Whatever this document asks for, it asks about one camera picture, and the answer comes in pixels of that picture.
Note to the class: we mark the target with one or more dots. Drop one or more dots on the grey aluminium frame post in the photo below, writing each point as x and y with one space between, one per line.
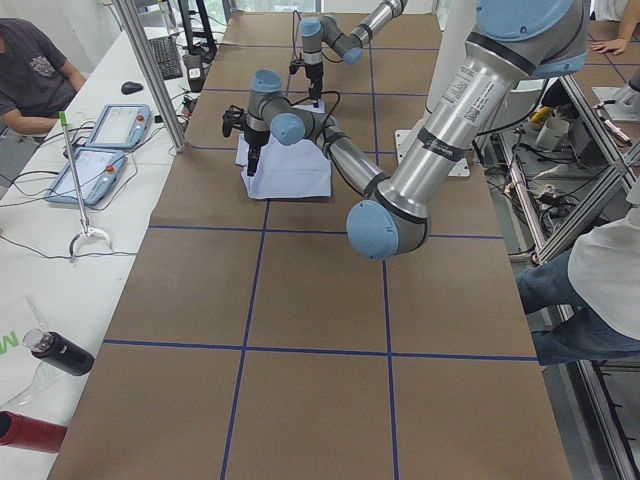
135 31

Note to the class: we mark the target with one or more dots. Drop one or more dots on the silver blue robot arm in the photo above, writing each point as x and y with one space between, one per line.
510 41
319 31

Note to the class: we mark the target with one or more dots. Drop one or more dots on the blue teach pendant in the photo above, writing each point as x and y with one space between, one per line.
97 171
120 127

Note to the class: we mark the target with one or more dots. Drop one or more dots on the green handled grabber tool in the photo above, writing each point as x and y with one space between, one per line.
87 230

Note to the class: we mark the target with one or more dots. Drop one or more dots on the red bottle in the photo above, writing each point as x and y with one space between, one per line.
18 431

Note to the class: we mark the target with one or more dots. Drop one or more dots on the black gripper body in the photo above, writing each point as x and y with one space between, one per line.
313 73
254 138

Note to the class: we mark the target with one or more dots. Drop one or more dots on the black computer mouse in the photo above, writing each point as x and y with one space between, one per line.
130 87

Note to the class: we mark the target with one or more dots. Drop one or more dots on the black keyboard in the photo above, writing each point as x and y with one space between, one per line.
166 55

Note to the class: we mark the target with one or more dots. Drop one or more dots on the clear plastic bag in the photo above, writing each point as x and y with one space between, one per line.
24 377

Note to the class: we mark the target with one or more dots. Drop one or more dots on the blue teach pendant far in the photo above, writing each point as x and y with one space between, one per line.
120 127

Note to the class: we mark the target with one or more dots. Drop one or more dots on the blue teach pendant near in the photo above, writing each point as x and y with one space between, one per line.
97 171

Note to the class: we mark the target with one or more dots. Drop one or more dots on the person in white shirt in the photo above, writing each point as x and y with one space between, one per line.
599 276

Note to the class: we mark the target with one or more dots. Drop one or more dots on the black bottle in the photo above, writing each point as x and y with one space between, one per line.
56 350

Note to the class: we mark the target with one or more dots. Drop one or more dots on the light blue striped shirt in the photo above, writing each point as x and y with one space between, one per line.
286 172

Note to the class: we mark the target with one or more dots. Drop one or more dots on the seated person grey shirt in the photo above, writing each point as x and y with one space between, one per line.
37 79

